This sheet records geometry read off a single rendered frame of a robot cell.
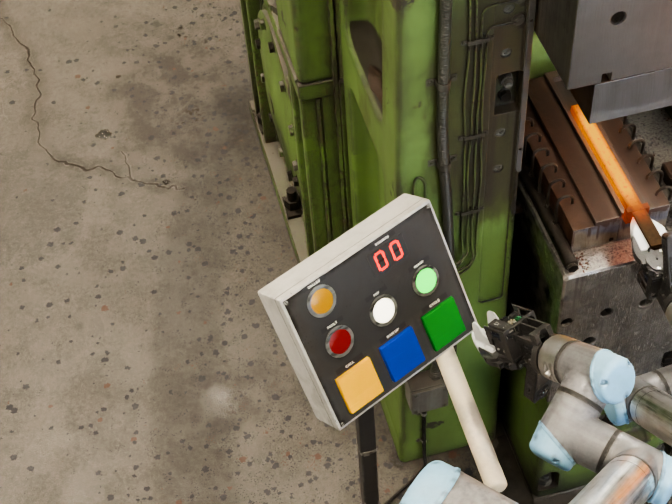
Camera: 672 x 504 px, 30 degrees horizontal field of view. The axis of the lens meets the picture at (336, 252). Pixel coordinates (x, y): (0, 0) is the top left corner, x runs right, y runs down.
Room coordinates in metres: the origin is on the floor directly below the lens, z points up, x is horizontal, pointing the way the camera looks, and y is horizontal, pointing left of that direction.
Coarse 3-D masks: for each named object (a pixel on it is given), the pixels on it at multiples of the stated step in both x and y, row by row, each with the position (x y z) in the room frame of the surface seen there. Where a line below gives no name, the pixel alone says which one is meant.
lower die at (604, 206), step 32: (544, 96) 1.92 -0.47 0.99; (544, 128) 1.84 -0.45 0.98; (576, 128) 1.81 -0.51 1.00; (608, 128) 1.81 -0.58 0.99; (544, 160) 1.75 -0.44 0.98; (576, 160) 1.73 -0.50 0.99; (544, 192) 1.70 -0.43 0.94; (576, 192) 1.65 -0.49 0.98; (608, 192) 1.64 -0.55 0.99; (640, 192) 1.63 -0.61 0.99; (576, 224) 1.57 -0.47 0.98; (608, 224) 1.57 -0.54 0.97
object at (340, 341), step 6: (342, 330) 1.27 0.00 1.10; (336, 336) 1.26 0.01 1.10; (342, 336) 1.27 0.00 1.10; (348, 336) 1.27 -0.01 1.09; (330, 342) 1.25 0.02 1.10; (336, 342) 1.26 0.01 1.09; (342, 342) 1.26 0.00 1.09; (348, 342) 1.26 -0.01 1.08; (330, 348) 1.25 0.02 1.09; (336, 348) 1.25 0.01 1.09; (342, 348) 1.25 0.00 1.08
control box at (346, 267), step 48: (336, 240) 1.42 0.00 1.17; (384, 240) 1.40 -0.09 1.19; (432, 240) 1.43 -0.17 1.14; (288, 288) 1.30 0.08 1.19; (336, 288) 1.32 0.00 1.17; (384, 288) 1.34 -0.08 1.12; (288, 336) 1.26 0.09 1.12; (384, 336) 1.29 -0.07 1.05; (336, 384) 1.21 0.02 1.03; (384, 384) 1.24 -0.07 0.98
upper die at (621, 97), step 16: (608, 80) 1.56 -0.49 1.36; (624, 80) 1.57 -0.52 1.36; (640, 80) 1.57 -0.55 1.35; (656, 80) 1.58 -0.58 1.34; (576, 96) 1.62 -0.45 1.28; (592, 96) 1.56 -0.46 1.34; (608, 96) 1.56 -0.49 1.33; (624, 96) 1.57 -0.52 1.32; (640, 96) 1.57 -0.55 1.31; (656, 96) 1.58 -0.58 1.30; (592, 112) 1.56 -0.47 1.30; (608, 112) 1.56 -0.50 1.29; (624, 112) 1.57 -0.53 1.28; (640, 112) 1.57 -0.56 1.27
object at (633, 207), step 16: (576, 112) 1.85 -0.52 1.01; (592, 128) 1.80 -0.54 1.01; (592, 144) 1.76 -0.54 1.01; (608, 160) 1.71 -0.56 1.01; (608, 176) 1.67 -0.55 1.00; (624, 176) 1.66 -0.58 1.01; (624, 192) 1.62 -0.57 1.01; (640, 208) 1.57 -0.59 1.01; (640, 224) 1.53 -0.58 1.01; (656, 240) 1.49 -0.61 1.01
